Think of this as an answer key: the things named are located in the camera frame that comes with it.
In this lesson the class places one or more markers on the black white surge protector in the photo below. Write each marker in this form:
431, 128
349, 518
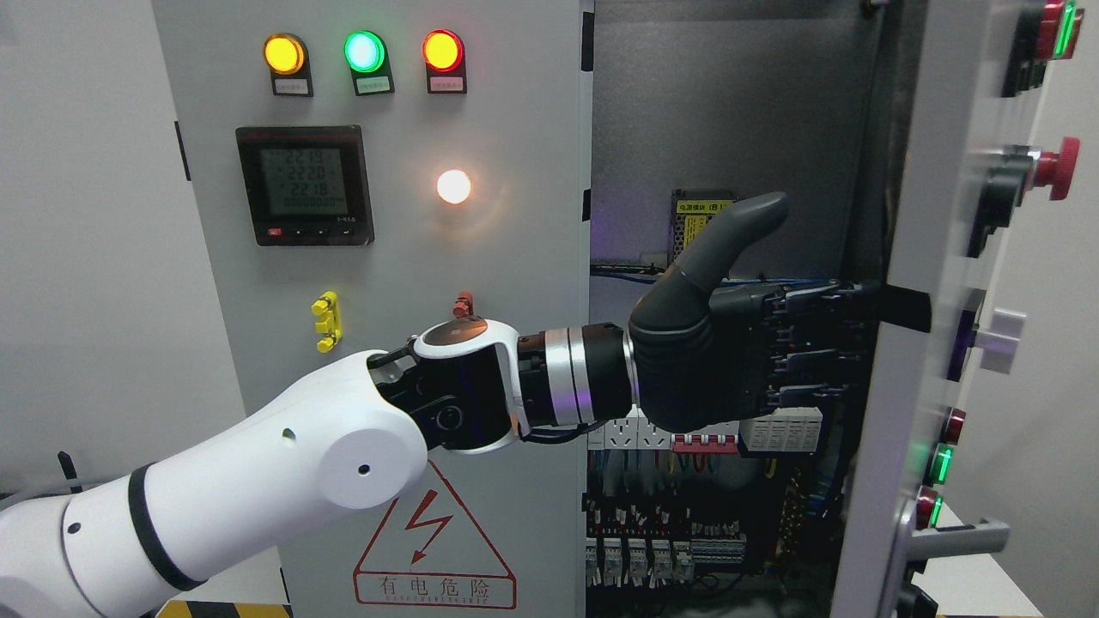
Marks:
785, 431

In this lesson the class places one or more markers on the white knob selector switch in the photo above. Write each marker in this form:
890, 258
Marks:
999, 340

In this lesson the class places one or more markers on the red indicator lamp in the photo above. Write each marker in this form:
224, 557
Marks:
443, 55

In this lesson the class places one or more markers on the silver door handle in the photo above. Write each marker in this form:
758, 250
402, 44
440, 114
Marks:
912, 548

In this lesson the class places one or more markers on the black box with antenna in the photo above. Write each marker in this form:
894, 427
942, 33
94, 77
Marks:
69, 470

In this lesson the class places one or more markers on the grey cabinet door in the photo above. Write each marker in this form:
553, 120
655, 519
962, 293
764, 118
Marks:
521, 132
955, 82

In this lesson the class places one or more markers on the yellow indicator lamp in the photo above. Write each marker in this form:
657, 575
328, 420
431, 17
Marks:
288, 61

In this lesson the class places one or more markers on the red emergency stop button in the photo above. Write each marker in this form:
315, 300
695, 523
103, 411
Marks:
1030, 168

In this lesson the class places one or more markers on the red electric warning sticker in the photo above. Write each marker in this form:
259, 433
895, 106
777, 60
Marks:
429, 551

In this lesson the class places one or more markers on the red terminal connector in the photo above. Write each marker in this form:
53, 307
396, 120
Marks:
463, 306

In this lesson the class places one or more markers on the black relay terminal row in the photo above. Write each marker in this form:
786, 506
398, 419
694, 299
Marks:
653, 543

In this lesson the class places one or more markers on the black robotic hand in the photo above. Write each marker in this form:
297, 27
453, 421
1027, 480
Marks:
706, 353

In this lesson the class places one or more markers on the black digital power meter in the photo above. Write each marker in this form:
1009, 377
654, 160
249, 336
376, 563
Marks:
306, 185

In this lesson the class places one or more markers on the white double socket module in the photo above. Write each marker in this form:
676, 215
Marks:
633, 432

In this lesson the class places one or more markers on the green indicator lamp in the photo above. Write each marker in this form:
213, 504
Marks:
368, 60

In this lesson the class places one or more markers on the yellow terminal connector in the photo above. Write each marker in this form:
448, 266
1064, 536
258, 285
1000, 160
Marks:
328, 322

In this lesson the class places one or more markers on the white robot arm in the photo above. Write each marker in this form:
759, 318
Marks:
347, 437

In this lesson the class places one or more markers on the perforated metal power supply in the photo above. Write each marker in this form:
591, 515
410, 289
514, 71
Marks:
690, 212

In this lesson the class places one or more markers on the white glowing indicator lamp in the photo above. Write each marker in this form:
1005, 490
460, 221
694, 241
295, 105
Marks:
454, 186

